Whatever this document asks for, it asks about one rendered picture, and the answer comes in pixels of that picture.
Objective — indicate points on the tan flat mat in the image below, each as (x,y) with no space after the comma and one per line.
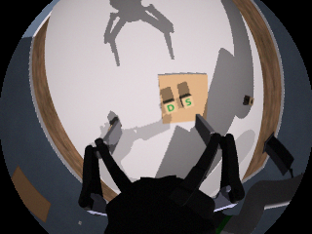
(173,86)

